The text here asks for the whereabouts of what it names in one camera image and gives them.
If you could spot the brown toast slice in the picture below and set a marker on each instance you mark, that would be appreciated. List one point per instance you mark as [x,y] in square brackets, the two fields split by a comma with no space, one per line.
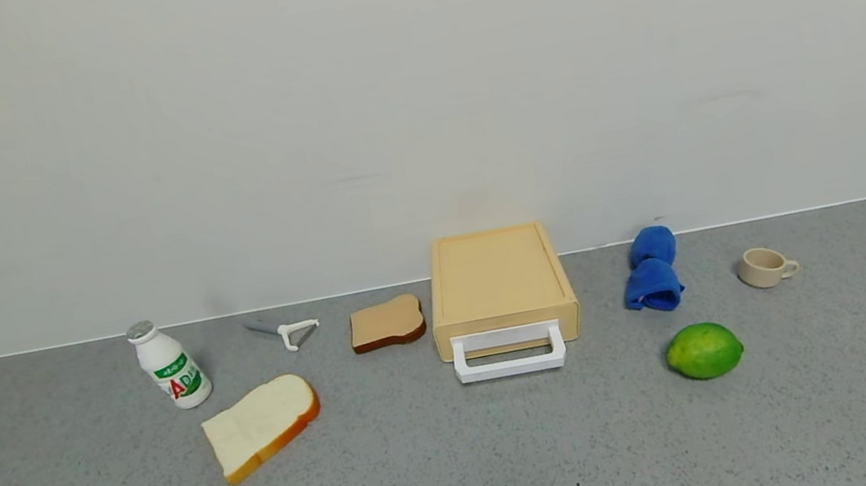
[385,323]

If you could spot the white vegetable peeler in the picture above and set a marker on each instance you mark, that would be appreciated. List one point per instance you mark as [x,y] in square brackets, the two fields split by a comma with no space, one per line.
[288,332]

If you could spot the blue cloth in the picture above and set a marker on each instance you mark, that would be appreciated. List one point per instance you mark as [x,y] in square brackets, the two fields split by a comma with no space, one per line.
[654,284]

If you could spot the white bread slice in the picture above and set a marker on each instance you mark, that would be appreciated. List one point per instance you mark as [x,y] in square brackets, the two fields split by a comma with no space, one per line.
[259,420]

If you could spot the white milk drink bottle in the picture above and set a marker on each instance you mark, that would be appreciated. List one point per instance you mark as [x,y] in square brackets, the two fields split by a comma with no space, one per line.
[175,373]

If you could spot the green lime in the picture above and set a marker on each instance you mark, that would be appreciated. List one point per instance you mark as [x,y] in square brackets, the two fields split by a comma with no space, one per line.
[703,351]

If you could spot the beige cup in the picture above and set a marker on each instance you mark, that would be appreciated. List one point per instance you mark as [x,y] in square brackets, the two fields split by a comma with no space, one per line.
[762,267]

